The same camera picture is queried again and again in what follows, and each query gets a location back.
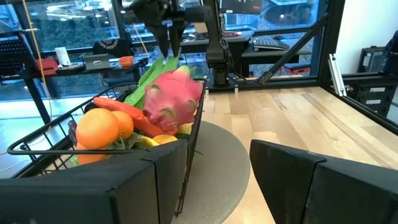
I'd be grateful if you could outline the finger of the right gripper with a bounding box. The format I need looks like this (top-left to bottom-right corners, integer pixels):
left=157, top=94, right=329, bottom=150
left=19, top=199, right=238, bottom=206
left=169, top=21, right=188, bottom=58
left=148, top=24, right=170, bottom=59

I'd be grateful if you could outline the silver aluminium bracket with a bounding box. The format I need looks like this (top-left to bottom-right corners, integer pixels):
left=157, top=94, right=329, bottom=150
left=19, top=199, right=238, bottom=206
left=328, top=53, right=348, bottom=98

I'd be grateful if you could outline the yellow star fruit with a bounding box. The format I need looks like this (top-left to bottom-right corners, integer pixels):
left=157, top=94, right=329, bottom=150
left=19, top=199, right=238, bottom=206
left=136, top=136, right=161, bottom=148

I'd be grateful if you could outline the yellow cable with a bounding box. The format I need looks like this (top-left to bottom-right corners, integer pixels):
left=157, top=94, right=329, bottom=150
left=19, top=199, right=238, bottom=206
left=21, top=0, right=54, bottom=121

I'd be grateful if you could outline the black wire basket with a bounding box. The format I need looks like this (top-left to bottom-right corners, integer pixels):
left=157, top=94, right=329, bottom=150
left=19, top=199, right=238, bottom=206
left=6, top=77, right=208, bottom=218

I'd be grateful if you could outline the grey device box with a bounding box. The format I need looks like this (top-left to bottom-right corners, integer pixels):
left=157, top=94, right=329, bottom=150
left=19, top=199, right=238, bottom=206
left=83, top=53, right=112, bottom=71

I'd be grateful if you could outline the black bag with white pattern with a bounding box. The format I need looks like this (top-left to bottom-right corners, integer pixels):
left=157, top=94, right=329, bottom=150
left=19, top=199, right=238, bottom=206
left=92, top=38, right=134, bottom=58

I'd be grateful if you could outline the black perforated crate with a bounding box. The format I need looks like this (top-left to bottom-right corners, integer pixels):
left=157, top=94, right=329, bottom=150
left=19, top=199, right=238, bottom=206
left=0, top=33, right=37, bottom=79

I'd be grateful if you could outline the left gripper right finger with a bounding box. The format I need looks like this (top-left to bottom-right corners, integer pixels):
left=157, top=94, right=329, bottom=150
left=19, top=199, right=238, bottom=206
left=249, top=139, right=398, bottom=224

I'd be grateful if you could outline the pink dragon fruit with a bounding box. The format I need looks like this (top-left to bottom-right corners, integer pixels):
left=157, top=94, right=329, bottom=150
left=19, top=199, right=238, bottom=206
left=142, top=65, right=205, bottom=135

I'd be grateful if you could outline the black aluminium table frame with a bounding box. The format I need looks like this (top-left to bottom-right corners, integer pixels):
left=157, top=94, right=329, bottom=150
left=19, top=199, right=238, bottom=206
left=205, top=0, right=398, bottom=135

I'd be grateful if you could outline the black work table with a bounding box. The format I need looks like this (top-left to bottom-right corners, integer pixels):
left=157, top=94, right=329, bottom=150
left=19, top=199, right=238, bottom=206
left=17, top=58, right=150, bottom=126

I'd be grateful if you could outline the black office desk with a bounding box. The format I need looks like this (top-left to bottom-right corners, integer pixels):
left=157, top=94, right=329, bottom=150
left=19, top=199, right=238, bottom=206
left=179, top=30, right=313, bottom=79

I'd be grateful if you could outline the grey round mat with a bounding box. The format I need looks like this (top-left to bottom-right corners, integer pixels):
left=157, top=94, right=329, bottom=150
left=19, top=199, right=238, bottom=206
left=172, top=120, right=251, bottom=224

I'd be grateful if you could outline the black computer keyboard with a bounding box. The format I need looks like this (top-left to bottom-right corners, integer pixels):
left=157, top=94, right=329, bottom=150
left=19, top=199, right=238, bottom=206
left=251, top=35, right=290, bottom=52

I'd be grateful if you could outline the long green vegetable bundle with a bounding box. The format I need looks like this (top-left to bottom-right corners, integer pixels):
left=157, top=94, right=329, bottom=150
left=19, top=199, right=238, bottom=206
left=123, top=52, right=182, bottom=106

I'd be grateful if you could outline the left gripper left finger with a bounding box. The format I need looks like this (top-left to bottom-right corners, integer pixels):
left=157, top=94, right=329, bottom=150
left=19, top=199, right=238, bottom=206
left=0, top=139, right=188, bottom=224

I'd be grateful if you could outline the yellow lemon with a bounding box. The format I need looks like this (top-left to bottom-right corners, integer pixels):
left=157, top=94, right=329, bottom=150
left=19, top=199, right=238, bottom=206
left=177, top=123, right=194, bottom=136

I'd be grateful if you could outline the black equipment case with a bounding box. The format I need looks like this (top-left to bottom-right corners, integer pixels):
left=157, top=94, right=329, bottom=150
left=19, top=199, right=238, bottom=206
left=356, top=29, right=398, bottom=76

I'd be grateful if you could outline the purple eggplant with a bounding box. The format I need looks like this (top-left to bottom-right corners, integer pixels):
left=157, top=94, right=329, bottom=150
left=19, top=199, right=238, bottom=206
left=67, top=119, right=79, bottom=147

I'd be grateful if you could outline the small orange object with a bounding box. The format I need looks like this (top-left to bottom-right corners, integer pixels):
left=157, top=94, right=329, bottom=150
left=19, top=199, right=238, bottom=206
left=118, top=55, right=135, bottom=69

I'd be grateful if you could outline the black box with white labels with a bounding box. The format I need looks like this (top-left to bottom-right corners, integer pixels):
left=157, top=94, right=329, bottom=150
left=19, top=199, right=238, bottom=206
left=347, top=83, right=398, bottom=118

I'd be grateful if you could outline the red box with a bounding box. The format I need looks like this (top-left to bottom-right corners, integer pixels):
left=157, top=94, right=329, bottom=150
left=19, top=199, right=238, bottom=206
left=34, top=58, right=60, bottom=77

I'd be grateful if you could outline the orange carrot with green top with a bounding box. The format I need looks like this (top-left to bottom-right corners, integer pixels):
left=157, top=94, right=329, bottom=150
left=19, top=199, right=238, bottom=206
left=92, top=96, right=169, bottom=138

